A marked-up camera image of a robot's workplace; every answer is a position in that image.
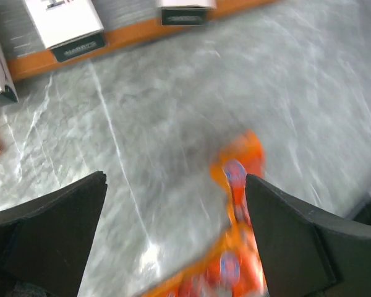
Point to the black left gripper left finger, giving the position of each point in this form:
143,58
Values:
46,241

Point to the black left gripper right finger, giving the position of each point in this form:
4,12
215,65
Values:
307,251

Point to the orange BIC razor pack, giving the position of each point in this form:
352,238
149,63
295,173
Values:
242,156
232,264

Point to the orange wooden shelf rack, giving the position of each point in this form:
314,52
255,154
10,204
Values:
38,63

